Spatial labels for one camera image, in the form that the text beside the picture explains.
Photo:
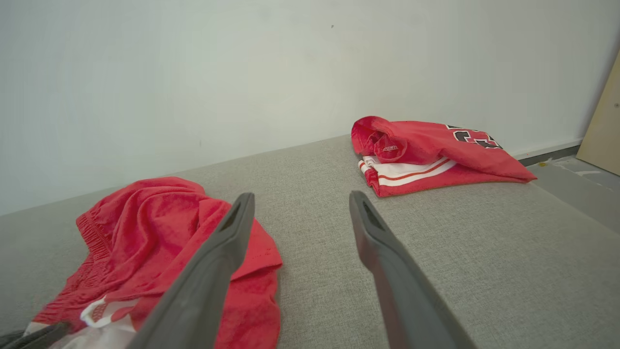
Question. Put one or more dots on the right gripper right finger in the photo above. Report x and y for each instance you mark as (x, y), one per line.
(402, 291)

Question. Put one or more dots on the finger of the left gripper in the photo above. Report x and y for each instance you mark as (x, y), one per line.
(29, 338)

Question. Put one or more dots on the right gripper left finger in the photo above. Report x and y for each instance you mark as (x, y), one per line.
(203, 291)

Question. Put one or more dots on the red mesh shorts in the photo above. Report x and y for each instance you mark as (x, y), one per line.
(145, 232)

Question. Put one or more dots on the red white basketball jersey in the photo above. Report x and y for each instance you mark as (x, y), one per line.
(426, 145)

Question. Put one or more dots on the dark baseboard strip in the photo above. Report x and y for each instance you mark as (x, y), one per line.
(547, 156)

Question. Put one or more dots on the beige wooden board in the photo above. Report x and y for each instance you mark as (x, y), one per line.
(605, 135)

